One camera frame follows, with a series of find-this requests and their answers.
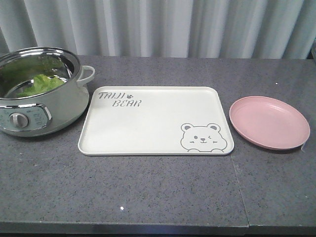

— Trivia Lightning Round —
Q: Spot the pink round plate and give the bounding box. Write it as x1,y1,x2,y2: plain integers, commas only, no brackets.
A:
229,96,311,150

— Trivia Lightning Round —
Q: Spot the green lettuce leaf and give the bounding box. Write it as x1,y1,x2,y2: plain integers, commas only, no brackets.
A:
17,74,65,98

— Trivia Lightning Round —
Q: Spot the cream bear serving tray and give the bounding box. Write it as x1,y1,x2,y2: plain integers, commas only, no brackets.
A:
78,86,234,156

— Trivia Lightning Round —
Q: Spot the pale green electric cooking pot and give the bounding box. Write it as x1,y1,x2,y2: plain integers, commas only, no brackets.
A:
0,47,95,137

